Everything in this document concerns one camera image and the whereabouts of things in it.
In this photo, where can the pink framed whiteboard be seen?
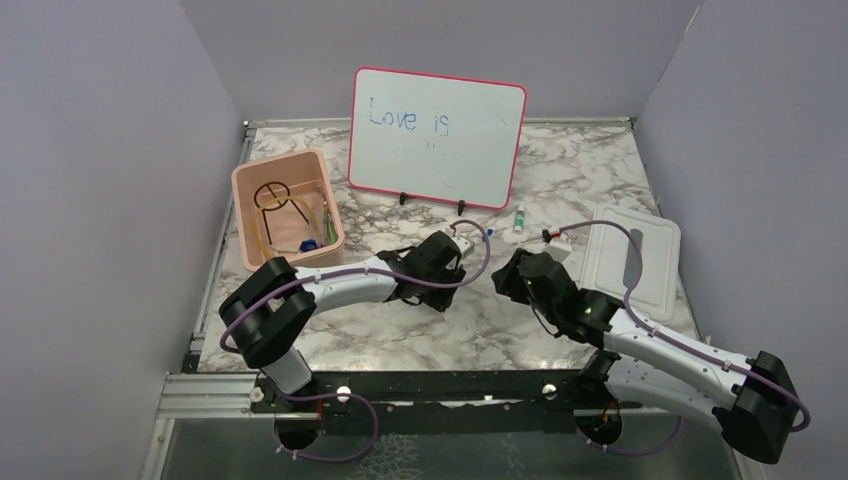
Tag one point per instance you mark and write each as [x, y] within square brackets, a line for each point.
[435, 137]

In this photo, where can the graduated cylinder blue base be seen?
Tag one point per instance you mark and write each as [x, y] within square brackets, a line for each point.
[308, 245]

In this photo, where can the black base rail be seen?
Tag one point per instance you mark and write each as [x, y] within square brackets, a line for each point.
[434, 402]

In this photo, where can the white plastic bin lid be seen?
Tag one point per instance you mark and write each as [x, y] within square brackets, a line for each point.
[648, 263]

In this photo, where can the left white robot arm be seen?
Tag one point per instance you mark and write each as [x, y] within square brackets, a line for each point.
[266, 314]

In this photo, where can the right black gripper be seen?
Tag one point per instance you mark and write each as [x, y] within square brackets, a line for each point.
[508, 278]

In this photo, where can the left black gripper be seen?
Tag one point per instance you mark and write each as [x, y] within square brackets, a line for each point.
[439, 301]

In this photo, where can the small green white vial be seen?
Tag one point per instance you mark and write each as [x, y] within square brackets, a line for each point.
[519, 218]

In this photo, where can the black wire tripod stand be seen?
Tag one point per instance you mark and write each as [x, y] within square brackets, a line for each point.
[278, 208]

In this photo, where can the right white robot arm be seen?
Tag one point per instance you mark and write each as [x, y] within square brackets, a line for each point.
[751, 401]

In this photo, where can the yellow rubber tube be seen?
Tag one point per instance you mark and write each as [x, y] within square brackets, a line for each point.
[293, 236]

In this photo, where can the pink plastic bin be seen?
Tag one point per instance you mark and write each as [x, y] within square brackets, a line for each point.
[306, 172]

